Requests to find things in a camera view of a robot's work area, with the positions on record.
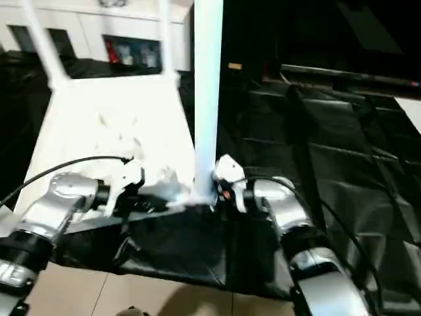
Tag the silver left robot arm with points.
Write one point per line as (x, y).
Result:
(62, 201)

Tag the black mat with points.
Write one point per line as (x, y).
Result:
(329, 164)

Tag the white plastic table top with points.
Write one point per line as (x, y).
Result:
(112, 125)

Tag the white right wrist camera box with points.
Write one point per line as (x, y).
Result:
(229, 172)

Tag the black robot left foot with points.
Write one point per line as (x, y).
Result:
(131, 312)

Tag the white cabinet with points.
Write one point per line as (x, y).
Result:
(85, 26)

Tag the white flat board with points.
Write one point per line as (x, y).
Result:
(411, 112)

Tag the dark glass bowl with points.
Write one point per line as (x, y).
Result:
(113, 2)

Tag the large black furniture piece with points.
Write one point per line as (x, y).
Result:
(329, 29)

